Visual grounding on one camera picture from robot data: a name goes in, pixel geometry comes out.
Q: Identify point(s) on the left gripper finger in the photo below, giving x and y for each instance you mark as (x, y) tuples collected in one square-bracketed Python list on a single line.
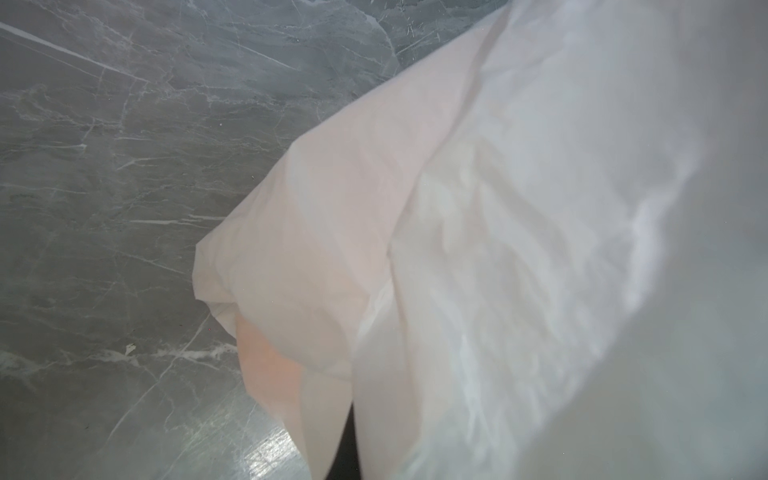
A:
[(346, 464)]

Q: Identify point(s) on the white plastic bag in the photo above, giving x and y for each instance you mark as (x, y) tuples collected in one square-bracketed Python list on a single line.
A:
[(538, 253)]

